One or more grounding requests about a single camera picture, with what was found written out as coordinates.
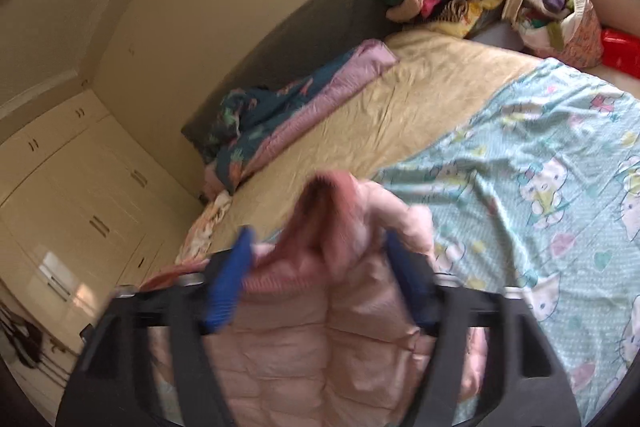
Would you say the pink quilted jacket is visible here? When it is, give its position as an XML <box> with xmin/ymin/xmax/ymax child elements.
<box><xmin>145</xmin><ymin>172</ymin><xmax>488</xmax><ymax>427</ymax></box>

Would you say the patterned cloth bag of clothes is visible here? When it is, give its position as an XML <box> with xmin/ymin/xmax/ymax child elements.
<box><xmin>515</xmin><ymin>0</ymin><xmax>603</xmax><ymax>68</ymax></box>

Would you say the cartoon print blue sheet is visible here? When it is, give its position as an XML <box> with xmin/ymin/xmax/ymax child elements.
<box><xmin>270</xmin><ymin>57</ymin><xmax>640</xmax><ymax>413</ymax></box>

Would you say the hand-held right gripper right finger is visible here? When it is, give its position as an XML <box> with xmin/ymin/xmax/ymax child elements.
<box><xmin>382</xmin><ymin>231</ymin><xmax>583</xmax><ymax>427</ymax></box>

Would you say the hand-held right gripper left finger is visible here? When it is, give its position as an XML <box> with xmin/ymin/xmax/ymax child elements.
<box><xmin>55</xmin><ymin>227</ymin><xmax>256</xmax><ymax>427</ymax></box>

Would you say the dark grey headboard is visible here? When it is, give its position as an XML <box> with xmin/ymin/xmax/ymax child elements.
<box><xmin>181</xmin><ymin>0</ymin><xmax>396</xmax><ymax>162</ymax></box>

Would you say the dark floral quilt pink lining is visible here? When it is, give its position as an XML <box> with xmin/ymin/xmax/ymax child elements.
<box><xmin>202</xmin><ymin>39</ymin><xmax>400</xmax><ymax>195</ymax></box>

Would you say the small floral cloth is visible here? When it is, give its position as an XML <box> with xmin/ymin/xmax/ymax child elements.
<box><xmin>175</xmin><ymin>194</ymin><xmax>233</xmax><ymax>263</ymax></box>

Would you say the cream wardrobe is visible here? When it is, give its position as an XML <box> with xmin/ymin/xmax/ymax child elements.
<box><xmin>0</xmin><ymin>89</ymin><xmax>201</xmax><ymax>358</ymax></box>

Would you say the red plastic box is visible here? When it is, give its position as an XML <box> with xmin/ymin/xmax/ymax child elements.
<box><xmin>600</xmin><ymin>28</ymin><xmax>640</xmax><ymax>80</ymax></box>

